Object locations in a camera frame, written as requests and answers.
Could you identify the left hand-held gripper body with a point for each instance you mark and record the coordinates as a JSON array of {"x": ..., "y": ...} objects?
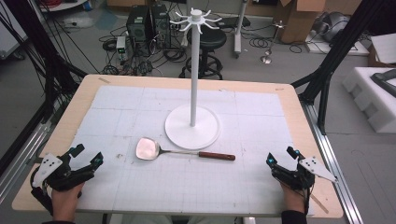
[{"x": 49, "y": 168}]

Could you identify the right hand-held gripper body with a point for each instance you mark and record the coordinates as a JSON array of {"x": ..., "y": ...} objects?
[{"x": 297, "y": 177}]

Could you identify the white hook stand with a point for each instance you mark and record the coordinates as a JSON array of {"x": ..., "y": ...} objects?
[{"x": 193, "y": 127}]

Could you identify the person's right hand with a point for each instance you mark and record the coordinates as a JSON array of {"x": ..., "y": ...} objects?
[{"x": 293, "y": 199}]

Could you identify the person's left hand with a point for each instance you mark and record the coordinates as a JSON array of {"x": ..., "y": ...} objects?
[{"x": 66, "y": 200}]

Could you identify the white gridded mat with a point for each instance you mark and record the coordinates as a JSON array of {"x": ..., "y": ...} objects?
[{"x": 186, "y": 186}]

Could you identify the white foam block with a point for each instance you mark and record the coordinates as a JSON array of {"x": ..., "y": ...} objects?
[{"x": 370, "y": 99}]

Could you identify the thin metal floor stand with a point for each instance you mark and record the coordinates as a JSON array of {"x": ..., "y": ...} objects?
[{"x": 271, "y": 43}]

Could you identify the small grey power supply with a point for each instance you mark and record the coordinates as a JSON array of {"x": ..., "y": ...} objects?
[{"x": 121, "y": 46}]

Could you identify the black curved object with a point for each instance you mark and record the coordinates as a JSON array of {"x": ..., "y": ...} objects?
[{"x": 386, "y": 81}]

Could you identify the cardboard box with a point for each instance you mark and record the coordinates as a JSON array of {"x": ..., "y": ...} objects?
[{"x": 299, "y": 21}]

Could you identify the grey rounded device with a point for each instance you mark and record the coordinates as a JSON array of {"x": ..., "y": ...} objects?
[{"x": 334, "y": 26}]

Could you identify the black round stool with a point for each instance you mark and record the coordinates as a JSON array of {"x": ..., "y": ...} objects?
[{"x": 207, "y": 39}]

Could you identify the white box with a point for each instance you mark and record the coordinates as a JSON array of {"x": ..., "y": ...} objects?
[{"x": 384, "y": 48}]

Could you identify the black computer tower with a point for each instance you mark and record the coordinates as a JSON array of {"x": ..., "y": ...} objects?
[
  {"x": 137, "y": 23},
  {"x": 160, "y": 25}
]

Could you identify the aluminium rail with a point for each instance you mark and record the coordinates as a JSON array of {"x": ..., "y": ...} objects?
[
  {"x": 333, "y": 161},
  {"x": 21, "y": 155}
]

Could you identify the black metal frame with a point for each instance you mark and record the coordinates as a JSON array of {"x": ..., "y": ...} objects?
[
  {"x": 46, "y": 62},
  {"x": 330, "y": 65}
]

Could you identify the white stand post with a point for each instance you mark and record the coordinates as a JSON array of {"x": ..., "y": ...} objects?
[{"x": 239, "y": 34}]

